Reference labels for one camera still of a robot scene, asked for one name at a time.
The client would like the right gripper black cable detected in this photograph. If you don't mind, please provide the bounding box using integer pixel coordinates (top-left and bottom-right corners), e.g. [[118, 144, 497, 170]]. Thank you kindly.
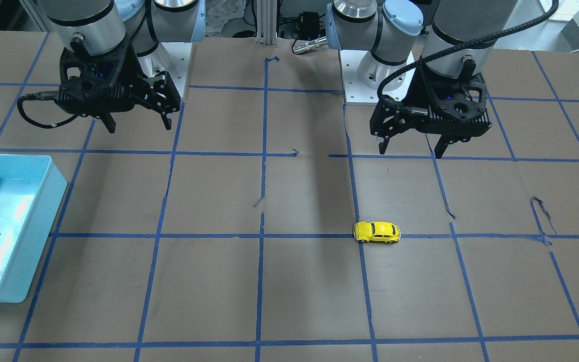
[[17, 92, 80, 129]]

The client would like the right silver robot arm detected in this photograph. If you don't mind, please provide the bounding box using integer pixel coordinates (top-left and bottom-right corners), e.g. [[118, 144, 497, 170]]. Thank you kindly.
[[17, 1, 206, 134]]

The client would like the black power adapter box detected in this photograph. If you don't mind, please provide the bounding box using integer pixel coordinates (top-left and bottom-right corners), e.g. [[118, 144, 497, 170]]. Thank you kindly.
[[296, 12, 325, 40]]

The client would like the light blue plastic bin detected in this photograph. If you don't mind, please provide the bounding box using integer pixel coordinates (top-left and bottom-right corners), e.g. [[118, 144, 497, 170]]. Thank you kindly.
[[0, 154, 67, 303]]

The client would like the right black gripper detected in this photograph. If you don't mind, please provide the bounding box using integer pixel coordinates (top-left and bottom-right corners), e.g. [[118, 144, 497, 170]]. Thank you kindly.
[[55, 33, 181, 134]]

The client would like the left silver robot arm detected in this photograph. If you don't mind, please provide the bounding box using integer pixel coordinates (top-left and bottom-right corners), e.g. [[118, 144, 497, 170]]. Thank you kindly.
[[325, 1, 516, 158]]

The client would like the silver cylindrical connector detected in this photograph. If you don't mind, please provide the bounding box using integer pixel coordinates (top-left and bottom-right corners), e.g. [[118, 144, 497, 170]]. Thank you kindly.
[[292, 36, 328, 55]]

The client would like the yellow beetle toy car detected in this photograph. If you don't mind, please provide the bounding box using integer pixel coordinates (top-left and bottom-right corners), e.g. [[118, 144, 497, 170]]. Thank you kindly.
[[352, 221, 401, 244]]

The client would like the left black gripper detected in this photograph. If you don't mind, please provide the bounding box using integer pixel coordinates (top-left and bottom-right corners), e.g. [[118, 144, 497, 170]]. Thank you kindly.
[[369, 68, 492, 159]]

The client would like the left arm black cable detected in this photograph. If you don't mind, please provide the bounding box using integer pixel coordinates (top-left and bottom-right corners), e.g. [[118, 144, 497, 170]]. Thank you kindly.
[[377, 0, 559, 114]]

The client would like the aluminium frame post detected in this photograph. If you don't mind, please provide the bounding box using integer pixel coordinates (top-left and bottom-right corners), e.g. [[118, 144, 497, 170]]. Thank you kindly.
[[253, 0, 278, 47]]

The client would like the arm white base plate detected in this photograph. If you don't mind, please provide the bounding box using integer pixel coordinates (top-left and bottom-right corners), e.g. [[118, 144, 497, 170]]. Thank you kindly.
[[138, 43, 194, 101], [338, 49, 423, 106]]

